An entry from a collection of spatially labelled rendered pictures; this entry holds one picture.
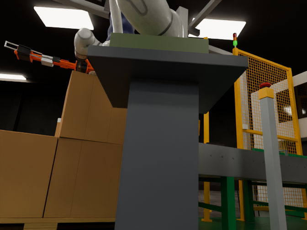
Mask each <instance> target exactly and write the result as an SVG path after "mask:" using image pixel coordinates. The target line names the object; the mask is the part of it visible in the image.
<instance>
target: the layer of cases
mask: <svg viewBox="0 0 307 230"><path fill-rule="evenodd" d="M122 153H123V145H118V144H111V143H103V142H96V141H86V140H78V139H71V138H63V137H59V140H58V137H56V136H46V135H38V134H31V133H23V132H15V131H5V130H0V218H42V217H44V218H115V217H116V208H117V199H118V191H119V182H120V173H121V165H122ZM43 215H44V216H43Z"/></svg>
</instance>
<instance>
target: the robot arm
mask: <svg viewBox="0 0 307 230"><path fill-rule="evenodd" d="M109 4H110V10H111V18H112V24H113V32H115V33H123V29H122V16H121V12H122V14H123V15H124V16H125V18H126V19H127V20H128V21H129V23H130V24H131V25H132V26H133V27H134V28H135V29H136V30H137V31H138V32H139V33H140V34H142V35H155V36H168V37H184V36H183V24H182V20H181V18H180V16H179V15H178V14H177V13H176V12H175V11H174V10H173V9H170V8H169V5H168V3H167V1H166V0H109ZM109 44H110V40H109V41H105V42H104V43H103V44H102V43H101V42H99V41H98V40H97V39H96V38H95V36H94V34H93V33H92V31H91V30H90V29H88V28H80V29H79V31H78V32H77V33H76V35H75V38H74V51H75V52H74V53H75V57H76V58H77V72H80V71H81V67H82V65H83V62H84V61H85V60H86V59H87V52H88V47H89V45H97V46H109Z"/></svg>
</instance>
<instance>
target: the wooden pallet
mask: <svg viewBox="0 0 307 230"><path fill-rule="evenodd" d="M43 216H44V215H43ZM115 220H116V218H44V217H42V218H0V230H57V229H88V228H114V227H115Z"/></svg>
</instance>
